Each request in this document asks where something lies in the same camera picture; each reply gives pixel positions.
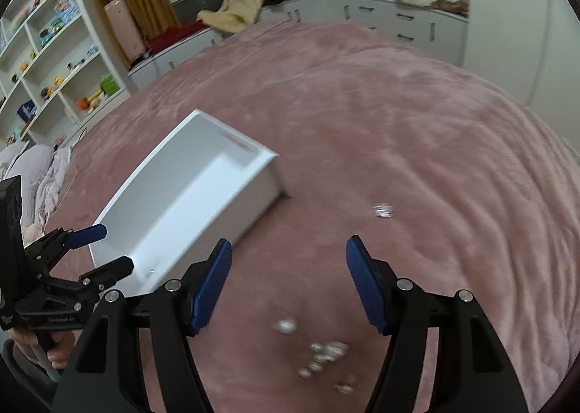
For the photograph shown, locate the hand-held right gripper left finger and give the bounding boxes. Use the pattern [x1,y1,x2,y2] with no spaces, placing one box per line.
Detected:
[53,238,233,413]

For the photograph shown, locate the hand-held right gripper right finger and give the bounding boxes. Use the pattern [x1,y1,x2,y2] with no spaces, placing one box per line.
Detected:
[345,235,529,413]

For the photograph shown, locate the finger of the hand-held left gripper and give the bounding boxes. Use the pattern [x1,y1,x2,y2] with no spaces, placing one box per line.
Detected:
[26,223,108,265]
[78,256,135,301]

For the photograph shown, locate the pile of silver jewelry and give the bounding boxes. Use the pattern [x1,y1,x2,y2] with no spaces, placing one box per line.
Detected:
[297,339,360,396]

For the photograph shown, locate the white rectangular box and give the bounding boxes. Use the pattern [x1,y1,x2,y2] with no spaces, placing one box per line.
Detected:
[88,108,287,299]

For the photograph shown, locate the person's left hand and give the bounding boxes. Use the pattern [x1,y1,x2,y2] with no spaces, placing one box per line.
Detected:
[9,328,79,371]

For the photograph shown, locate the light pink pillows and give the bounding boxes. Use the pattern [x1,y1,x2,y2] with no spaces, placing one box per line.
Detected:
[0,140,74,233]

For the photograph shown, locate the green box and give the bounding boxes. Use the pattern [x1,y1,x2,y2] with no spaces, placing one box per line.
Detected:
[99,74,120,97]

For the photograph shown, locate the pink plush blanket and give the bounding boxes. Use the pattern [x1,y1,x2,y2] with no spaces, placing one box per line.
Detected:
[44,20,580,413]

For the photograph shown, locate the white bookshelf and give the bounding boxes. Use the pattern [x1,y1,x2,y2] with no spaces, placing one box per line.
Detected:
[0,0,138,147]

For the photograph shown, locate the pink cylindrical appliance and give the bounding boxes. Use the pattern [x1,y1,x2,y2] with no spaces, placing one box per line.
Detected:
[104,0,148,59]

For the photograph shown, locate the red cloth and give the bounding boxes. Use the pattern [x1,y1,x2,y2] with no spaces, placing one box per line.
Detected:
[147,21,210,54]

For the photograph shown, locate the white window seat cabinet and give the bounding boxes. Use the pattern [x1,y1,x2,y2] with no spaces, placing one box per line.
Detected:
[129,0,470,93]

